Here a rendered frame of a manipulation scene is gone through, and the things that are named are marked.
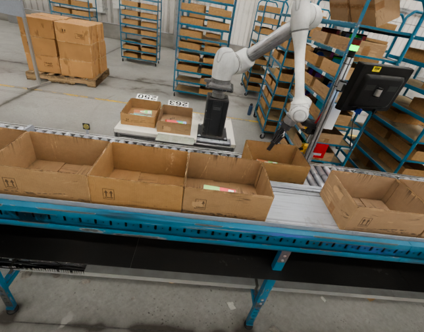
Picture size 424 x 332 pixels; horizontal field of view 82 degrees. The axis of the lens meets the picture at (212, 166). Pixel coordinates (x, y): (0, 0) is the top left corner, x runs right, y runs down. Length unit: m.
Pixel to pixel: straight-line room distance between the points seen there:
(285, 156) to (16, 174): 1.62
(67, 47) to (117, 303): 4.59
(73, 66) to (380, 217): 5.27
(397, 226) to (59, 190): 1.53
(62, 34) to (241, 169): 4.67
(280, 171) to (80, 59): 4.58
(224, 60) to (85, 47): 3.82
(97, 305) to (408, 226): 1.81
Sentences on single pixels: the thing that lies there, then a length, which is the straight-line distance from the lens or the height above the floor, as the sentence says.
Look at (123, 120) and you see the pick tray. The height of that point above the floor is 0.79.
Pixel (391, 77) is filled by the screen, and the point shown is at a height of 1.49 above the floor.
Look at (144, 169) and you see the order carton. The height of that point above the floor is 0.90.
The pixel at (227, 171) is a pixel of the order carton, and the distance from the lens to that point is 1.33.
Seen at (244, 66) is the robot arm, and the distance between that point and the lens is 2.09.
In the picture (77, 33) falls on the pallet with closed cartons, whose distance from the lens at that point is 5.42.
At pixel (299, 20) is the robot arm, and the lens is 1.73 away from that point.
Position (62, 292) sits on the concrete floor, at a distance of 2.04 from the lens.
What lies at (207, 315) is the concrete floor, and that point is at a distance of 1.89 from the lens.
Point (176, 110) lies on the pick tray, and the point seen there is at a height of 0.81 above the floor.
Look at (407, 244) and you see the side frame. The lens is 1.51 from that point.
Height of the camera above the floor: 1.69
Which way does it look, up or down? 33 degrees down
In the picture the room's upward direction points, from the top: 11 degrees clockwise
